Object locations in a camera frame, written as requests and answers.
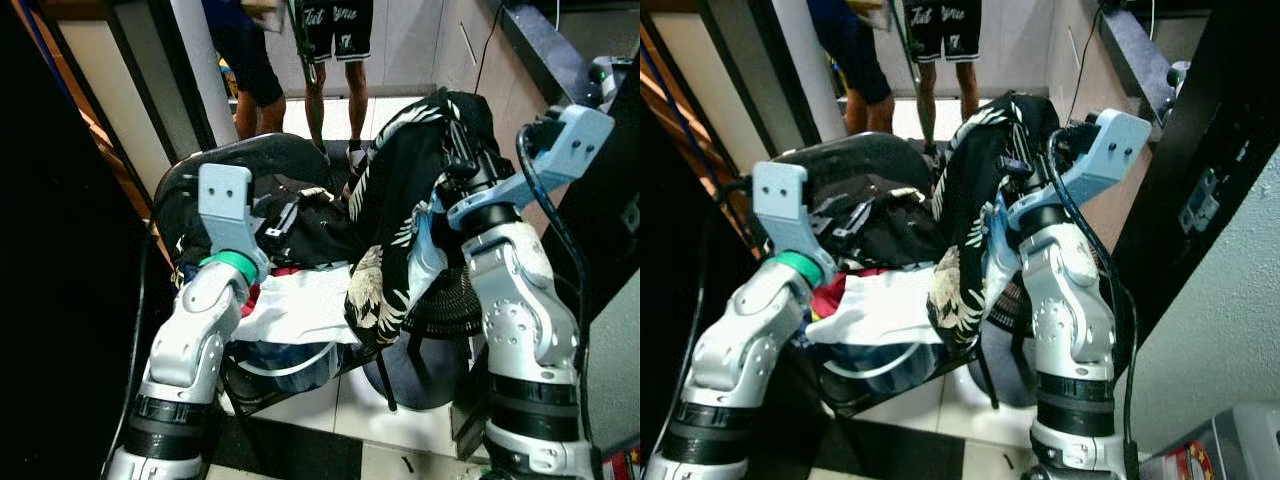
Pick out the dark grey counter top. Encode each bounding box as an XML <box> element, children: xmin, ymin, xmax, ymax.
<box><xmin>500</xmin><ymin>0</ymin><xmax>641</xmax><ymax>109</ymax></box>
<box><xmin>1098</xmin><ymin>0</ymin><xmax>1211</xmax><ymax>126</ymax></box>

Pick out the white cloth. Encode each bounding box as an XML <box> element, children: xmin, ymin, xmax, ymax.
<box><xmin>805</xmin><ymin>265</ymin><xmax>946</xmax><ymax>348</ymax></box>
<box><xmin>232</xmin><ymin>262</ymin><xmax>363</xmax><ymax>348</ymax></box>

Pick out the person in black printed shorts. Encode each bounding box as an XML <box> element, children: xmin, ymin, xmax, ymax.
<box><xmin>287</xmin><ymin>0</ymin><xmax>376</xmax><ymax>169</ymax></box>
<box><xmin>893</xmin><ymin>0</ymin><xmax>984</xmax><ymax>156</ymax></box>

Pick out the black laundry basket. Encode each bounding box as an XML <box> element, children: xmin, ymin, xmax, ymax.
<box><xmin>150</xmin><ymin>133</ymin><xmax>488</xmax><ymax>413</ymax></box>
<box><xmin>733</xmin><ymin>130</ymin><xmax>1041</xmax><ymax>418</ymax></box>

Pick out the person in blue shorts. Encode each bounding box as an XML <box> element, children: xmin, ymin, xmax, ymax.
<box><xmin>808</xmin><ymin>0</ymin><xmax>896</xmax><ymax>136</ymax></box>
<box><xmin>200</xmin><ymin>0</ymin><xmax>288</xmax><ymax>139</ymax></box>

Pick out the black shirt with white leaf print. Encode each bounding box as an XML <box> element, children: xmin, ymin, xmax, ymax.
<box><xmin>344</xmin><ymin>88</ymin><xmax>501</xmax><ymax>351</ymax></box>
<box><xmin>925</xmin><ymin>90</ymin><xmax>1063</xmax><ymax>351</ymax></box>

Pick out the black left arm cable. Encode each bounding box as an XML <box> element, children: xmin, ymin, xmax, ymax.
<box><xmin>100</xmin><ymin>235</ymin><xmax>153</xmax><ymax>471</ymax></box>
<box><xmin>665</xmin><ymin>180</ymin><xmax>753</xmax><ymax>456</ymax></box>

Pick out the thin black wall cable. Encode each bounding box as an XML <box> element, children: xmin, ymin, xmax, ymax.
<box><xmin>1068</xmin><ymin>0</ymin><xmax>1106</xmax><ymax>126</ymax></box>
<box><xmin>472</xmin><ymin>0</ymin><xmax>504</xmax><ymax>96</ymax></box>

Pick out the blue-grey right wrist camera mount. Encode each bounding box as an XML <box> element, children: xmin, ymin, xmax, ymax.
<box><xmin>447</xmin><ymin>103</ymin><xmax>616</xmax><ymax>233</ymax></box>
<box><xmin>1008</xmin><ymin>108</ymin><xmax>1154</xmax><ymax>233</ymax></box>

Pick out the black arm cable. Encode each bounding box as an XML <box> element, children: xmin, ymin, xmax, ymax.
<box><xmin>100</xmin><ymin>235</ymin><xmax>153</xmax><ymax>471</ymax></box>
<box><xmin>514</xmin><ymin>125</ymin><xmax>599</xmax><ymax>471</ymax></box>
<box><xmin>1045</xmin><ymin>130</ymin><xmax>1143</xmax><ymax>479</ymax></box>
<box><xmin>665</xmin><ymin>180</ymin><xmax>753</xmax><ymax>456</ymax></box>

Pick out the white round post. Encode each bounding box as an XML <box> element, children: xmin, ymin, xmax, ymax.
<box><xmin>170</xmin><ymin>0</ymin><xmax>241</xmax><ymax>149</ymax></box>
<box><xmin>772</xmin><ymin>0</ymin><xmax>851</xmax><ymax>143</ymax></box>

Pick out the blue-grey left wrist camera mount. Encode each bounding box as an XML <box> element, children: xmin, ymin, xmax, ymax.
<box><xmin>750</xmin><ymin>160</ymin><xmax>839</xmax><ymax>286</ymax></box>
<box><xmin>197</xmin><ymin>163</ymin><xmax>272</xmax><ymax>278</ymax></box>

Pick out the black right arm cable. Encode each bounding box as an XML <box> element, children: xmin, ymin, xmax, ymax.
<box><xmin>514</xmin><ymin>125</ymin><xmax>599</xmax><ymax>471</ymax></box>
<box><xmin>1045</xmin><ymin>130</ymin><xmax>1143</xmax><ymax>479</ymax></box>

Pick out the light blue cloth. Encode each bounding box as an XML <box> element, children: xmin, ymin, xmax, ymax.
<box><xmin>978</xmin><ymin>198</ymin><xmax>1016</xmax><ymax>286</ymax></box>
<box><xmin>408</xmin><ymin>195</ymin><xmax>448</xmax><ymax>286</ymax></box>

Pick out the navy garment with white cord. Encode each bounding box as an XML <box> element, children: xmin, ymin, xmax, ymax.
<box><xmin>815</xmin><ymin>340</ymin><xmax>946</xmax><ymax>398</ymax></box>
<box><xmin>222</xmin><ymin>338</ymin><xmax>351</xmax><ymax>398</ymax></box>

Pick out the red cloth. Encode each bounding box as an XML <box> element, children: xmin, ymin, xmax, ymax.
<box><xmin>243</xmin><ymin>265</ymin><xmax>306</xmax><ymax>319</ymax></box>
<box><xmin>808</xmin><ymin>268</ymin><xmax>871</xmax><ymax>321</ymax></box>

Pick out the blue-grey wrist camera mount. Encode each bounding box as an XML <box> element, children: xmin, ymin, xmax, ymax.
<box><xmin>1008</xmin><ymin>108</ymin><xmax>1154</xmax><ymax>233</ymax></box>
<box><xmin>750</xmin><ymin>160</ymin><xmax>839</xmax><ymax>286</ymax></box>
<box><xmin>197</xmin><ymin>163</ymin><xmax>272</xmax><ymax>278</ymax></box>
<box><xmin>447</xmin><ymin>103</ymin><xmax>616</xmax><ymax>233</ymax></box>

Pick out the dark blue garment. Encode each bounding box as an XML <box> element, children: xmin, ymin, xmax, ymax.
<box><xmin>362</xmin><ymin>335</ymin><xmax>473</xmax><ymax>411</ymax></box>
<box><xmin>965</xmin><ymin>320</ymin><xmax>1041</xmax><ymax>408</ymax></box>

